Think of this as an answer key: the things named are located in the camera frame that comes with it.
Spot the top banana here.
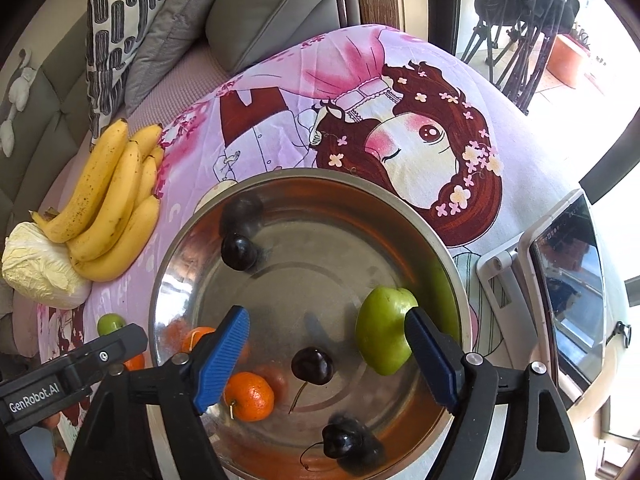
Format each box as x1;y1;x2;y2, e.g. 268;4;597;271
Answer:
32;118;128;244

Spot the light grey cushion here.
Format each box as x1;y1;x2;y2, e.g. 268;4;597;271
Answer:
125;0;215;116

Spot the orange tangerine with stem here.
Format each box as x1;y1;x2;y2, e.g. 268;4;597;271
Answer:
224;372;274;422

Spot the black folding chair outside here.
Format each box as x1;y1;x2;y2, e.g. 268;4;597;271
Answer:
462;0;580;113

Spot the smartphone on stand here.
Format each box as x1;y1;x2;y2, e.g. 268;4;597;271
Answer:
516;190;606;392

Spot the white phone stand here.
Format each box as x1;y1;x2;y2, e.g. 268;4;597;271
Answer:
476;245;538;370

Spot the black white patterned pillow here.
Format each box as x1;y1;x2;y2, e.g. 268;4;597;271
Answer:
86;0;166;145

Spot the white plush toy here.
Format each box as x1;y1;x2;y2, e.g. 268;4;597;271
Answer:
1;48;37;158

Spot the napa cabbage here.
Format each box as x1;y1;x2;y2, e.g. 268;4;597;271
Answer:
1;222;92;310

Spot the green jujube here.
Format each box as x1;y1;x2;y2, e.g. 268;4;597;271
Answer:
96;313;127;336
354;286;419;376

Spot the middle banana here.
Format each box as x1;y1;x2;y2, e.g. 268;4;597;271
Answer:
66;141;142;262

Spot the orange flower pot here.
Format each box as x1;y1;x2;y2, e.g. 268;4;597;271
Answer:
547;35;590;89

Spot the cartoon print tablecloth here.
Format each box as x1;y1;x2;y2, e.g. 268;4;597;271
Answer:
38;25;596;364

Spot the stemmed dark cherry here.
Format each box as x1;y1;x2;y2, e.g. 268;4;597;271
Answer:
288;347;335;413

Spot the round steel tray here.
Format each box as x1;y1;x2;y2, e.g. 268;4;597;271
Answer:
148;169;472;479

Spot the bottom banana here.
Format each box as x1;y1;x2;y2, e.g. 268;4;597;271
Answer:
70;195;160;283

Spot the small hidden banana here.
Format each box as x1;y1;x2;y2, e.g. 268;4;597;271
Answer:
131;124;164;207

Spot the grey sofa cushion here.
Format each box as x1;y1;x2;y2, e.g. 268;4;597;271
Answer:
205;0;360;75

